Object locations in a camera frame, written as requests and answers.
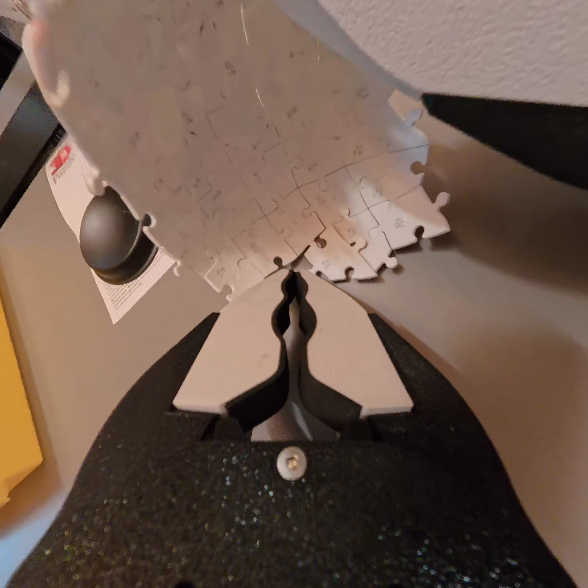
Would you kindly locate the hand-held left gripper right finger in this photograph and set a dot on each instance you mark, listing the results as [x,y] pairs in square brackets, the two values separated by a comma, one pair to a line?
[353,358]

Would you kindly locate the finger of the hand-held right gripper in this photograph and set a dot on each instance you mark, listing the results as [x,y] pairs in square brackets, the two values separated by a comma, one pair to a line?
[459,46]

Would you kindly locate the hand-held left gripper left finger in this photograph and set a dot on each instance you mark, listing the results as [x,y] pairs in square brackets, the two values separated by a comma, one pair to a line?
[229,358]

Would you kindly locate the white partly built puzzle ball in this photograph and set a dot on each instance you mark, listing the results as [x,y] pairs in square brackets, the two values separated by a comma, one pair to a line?
[206,138]

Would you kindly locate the black round ball stand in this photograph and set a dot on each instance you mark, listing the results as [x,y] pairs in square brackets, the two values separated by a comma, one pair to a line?
[105,234]

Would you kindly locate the printed paper instruction sheet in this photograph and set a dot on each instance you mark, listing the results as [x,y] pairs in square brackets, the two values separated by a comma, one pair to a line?
[128,294]

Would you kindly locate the yellow plastic bin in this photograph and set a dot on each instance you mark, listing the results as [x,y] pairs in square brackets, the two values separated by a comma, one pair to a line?
[16,404]

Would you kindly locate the black table frame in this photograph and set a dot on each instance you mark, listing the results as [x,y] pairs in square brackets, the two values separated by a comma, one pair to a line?
[23,138]

